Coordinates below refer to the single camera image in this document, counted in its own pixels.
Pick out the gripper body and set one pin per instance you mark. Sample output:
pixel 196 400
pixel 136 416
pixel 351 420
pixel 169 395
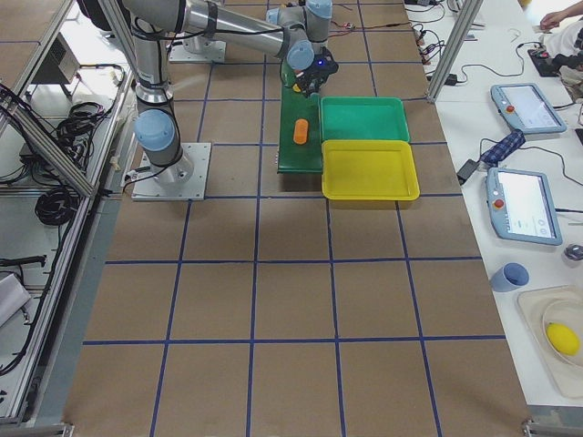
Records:
pixel 313 76

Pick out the orange cylinder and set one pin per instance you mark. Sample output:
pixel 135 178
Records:
pixel 300 134

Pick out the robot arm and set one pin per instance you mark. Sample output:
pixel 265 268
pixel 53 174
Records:
pixel 286 29
pixel 154 33

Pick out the green tray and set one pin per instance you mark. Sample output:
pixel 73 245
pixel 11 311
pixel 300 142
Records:
pixel 377 118

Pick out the green conveyor belt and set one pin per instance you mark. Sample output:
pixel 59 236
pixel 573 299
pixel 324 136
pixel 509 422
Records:
pixel 300 145

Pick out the yellow tray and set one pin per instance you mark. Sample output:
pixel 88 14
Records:
pixel 358 169

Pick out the black power adapter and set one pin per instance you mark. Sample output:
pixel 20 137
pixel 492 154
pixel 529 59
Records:
pixel 466 171

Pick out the folded blue umbrella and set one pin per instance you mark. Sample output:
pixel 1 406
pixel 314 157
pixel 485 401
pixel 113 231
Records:
pixel 503 148

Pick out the upper teach pendant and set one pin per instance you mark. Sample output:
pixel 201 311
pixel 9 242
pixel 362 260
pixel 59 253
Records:
pixel 524 107

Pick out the teach pendant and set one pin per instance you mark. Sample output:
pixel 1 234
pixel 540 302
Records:
pixel 521 207
pixel 524 107

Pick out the lower teach pendant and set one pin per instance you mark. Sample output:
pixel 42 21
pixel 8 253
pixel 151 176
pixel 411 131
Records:
pixel 521 207

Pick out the person hand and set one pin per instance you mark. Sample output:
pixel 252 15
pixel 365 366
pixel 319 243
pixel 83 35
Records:
pixel 553 19

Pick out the blue cup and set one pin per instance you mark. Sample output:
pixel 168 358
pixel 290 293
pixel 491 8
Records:
pixel 510 277

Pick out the white bowl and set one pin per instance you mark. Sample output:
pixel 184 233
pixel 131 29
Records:
pixel 569 313

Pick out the yellow lemon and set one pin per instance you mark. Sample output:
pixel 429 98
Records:
pixel 563 339

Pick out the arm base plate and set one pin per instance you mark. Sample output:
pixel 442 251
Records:
pixel 185 180
pixel 197 50

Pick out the aluminium frame post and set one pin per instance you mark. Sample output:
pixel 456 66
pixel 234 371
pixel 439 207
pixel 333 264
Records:
pixel 465 18

